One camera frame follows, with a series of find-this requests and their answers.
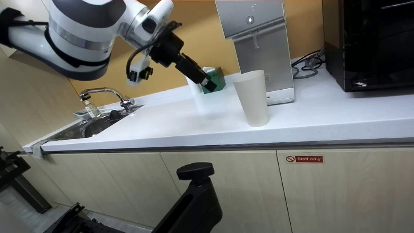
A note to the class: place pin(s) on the red warning sticker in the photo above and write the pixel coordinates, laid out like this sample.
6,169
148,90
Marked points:
304,158

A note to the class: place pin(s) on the green tissue box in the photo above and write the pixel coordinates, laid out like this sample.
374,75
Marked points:
216,76

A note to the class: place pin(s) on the steel sink basin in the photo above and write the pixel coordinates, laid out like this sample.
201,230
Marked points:
91,127

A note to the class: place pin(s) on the black stand at left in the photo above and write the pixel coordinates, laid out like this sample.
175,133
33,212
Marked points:
12,168

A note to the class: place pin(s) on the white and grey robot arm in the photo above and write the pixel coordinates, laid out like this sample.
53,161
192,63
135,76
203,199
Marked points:
77,39

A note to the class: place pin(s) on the tall white plastic cup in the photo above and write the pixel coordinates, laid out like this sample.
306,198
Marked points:
250,88

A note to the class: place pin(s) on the silver water dispenser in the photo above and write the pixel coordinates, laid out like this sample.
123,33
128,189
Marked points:
259,33

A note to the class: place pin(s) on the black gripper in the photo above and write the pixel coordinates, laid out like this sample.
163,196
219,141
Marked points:
167,49

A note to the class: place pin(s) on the chrome sink faucet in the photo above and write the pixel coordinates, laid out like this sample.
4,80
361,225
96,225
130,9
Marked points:
95,97

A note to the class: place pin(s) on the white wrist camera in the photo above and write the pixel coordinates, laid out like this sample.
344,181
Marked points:
139,71

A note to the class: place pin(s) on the black microwave oven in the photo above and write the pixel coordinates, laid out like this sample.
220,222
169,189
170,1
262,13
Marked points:
369,44

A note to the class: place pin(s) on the white paper roll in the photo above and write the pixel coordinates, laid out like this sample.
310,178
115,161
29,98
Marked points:
196,88

